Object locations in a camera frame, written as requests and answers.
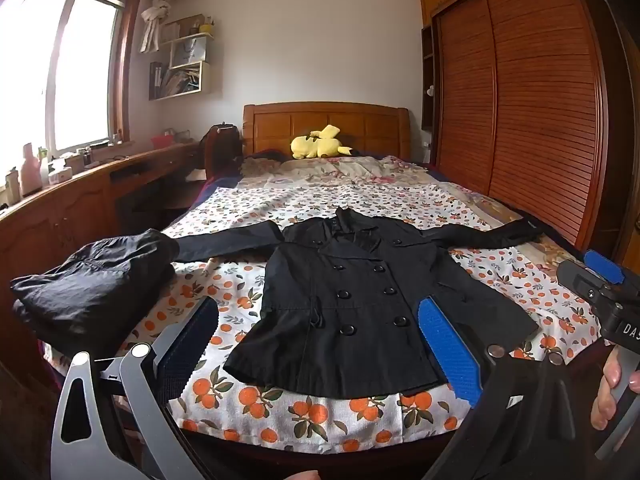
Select beige floral quilt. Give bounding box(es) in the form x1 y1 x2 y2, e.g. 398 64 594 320
240 155 586 266

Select wooden slatted wardrobe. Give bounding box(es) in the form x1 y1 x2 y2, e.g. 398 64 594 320
419 0 616 256

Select tied white curtain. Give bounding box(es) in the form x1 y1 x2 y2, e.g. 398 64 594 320
139 0 180 53

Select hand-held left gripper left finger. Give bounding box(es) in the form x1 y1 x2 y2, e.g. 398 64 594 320
50 297 218 480

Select pink bottle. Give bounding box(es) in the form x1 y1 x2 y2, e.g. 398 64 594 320
20 142 41 196

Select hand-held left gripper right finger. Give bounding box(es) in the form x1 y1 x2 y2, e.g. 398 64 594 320
416 296 591 480

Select white paper bag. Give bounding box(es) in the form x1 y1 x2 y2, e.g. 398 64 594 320
172 39 210 68

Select stack of papers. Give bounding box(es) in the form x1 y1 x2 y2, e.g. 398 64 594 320
162 67 201 97

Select folded black clothes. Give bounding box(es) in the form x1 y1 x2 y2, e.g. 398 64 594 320
10 228 180 358

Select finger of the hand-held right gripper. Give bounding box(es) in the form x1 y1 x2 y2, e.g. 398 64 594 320
556 259 613 311
583 249 627 286

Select person's right hand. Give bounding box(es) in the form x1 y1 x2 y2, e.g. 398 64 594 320
590 347 640 431

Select yellow plush toy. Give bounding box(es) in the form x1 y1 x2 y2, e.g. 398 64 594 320
291 125 353 160

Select white wall shelf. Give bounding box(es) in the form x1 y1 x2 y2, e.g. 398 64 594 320
149 32 217 101

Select black backpack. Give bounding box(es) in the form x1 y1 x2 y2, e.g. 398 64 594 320
202 122 243 181

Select orange fruit print bedsheet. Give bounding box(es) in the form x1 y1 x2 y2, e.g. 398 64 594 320
45 180 608 456

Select wooden desk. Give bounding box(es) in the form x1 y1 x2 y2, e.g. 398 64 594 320
0 140 206 361

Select wooden bed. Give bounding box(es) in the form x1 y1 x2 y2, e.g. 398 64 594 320
40 102 621 480

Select wooden framed window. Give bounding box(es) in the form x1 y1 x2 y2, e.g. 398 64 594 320
0 0 146 171

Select black double-breasted coat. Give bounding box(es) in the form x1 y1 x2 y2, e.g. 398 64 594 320
170 207 556 398

